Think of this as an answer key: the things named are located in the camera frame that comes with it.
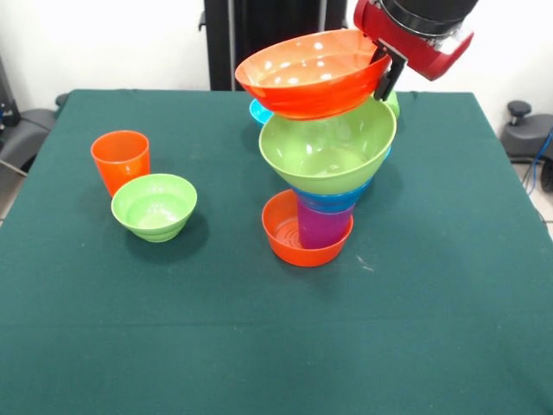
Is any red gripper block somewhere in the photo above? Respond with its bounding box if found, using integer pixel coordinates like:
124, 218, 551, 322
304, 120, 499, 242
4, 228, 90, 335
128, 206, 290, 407
353, 0, 475, 101

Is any green cup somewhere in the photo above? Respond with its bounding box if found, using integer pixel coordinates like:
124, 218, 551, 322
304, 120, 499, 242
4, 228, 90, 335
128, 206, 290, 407
384, 89, 401, 120

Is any large orange bowl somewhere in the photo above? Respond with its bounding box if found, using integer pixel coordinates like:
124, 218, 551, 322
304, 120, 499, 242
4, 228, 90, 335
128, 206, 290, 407
234, 29, 390, 121

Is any large green bowl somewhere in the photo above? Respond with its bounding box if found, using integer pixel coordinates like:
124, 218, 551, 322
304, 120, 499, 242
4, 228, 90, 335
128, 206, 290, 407
257, 98, 397, 195

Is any dark blue bowl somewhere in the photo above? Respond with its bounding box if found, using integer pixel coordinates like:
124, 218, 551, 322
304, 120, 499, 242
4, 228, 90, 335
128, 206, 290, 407
295, 177, 373, 214

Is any purple cup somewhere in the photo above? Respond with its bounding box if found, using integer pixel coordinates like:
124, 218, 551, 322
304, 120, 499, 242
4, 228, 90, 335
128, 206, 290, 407
296, 202, 355, 251

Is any small orange bowl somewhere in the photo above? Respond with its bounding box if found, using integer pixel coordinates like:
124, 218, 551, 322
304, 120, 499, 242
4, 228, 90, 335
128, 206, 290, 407
261, 188, 355, 268

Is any large blue bowl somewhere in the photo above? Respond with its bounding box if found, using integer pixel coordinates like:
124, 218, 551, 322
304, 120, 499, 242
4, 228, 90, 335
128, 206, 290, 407
358, 146, 393, 198

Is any small turquoise bowl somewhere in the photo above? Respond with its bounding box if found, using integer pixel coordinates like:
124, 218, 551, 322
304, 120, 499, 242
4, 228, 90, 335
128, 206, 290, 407
249, 98, 276, 127

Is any small green bowl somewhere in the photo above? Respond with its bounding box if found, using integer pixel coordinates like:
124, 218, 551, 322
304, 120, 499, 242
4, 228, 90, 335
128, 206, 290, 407
111, 173, 199, 243

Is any dark green tablecloth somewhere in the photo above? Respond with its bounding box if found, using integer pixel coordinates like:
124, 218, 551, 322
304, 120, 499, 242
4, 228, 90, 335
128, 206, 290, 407
0, 88, 553, 415

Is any orange cup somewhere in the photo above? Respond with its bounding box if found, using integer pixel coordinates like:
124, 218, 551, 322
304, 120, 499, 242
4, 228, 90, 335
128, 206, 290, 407
90, 130, 152, 198

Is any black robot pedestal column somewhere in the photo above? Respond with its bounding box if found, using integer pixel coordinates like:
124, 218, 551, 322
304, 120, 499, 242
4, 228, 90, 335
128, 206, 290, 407
198, 0, 359, 92

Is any grey pedestal leg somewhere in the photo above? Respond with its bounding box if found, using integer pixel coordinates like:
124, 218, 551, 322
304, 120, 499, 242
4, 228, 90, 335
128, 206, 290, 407
0, 107, 60, 174
500, 100, 553, 161

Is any blue cable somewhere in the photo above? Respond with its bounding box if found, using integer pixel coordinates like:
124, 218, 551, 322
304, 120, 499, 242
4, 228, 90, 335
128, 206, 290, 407
522, 129, 553, 194

